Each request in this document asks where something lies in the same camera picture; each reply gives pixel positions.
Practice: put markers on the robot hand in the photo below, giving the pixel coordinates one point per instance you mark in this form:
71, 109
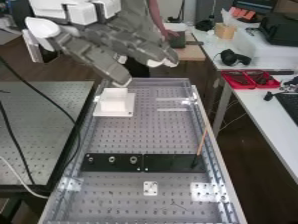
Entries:
97, 43

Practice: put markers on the person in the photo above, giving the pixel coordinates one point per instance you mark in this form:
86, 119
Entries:
155, 16

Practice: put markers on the small white box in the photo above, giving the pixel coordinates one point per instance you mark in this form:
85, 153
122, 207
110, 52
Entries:
114, 101

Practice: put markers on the dark green box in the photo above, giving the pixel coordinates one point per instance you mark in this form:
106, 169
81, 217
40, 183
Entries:
178, 40

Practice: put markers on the wooden table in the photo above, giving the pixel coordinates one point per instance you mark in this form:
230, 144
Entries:
192, 53

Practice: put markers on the small cardboard box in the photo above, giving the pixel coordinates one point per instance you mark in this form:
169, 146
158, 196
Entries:
224, 31

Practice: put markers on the black headphones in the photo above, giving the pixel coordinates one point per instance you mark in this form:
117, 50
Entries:
232, 57

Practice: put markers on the red tray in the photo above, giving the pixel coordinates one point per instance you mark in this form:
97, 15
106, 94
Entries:
236, 79
264, 78

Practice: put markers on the thin stick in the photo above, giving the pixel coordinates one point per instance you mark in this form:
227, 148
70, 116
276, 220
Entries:
202, 141

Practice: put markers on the white desk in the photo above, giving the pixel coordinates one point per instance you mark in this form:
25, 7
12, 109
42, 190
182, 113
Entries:
270, 133
270, 55

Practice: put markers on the black plate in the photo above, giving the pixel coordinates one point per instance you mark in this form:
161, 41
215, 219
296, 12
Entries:
173, 163

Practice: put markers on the black case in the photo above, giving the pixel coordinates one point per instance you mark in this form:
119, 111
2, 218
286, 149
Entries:
280, 30

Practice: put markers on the black keyboard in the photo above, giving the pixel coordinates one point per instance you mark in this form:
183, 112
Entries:
290, 106

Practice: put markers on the clear box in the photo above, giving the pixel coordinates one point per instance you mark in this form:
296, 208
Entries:
133, 206

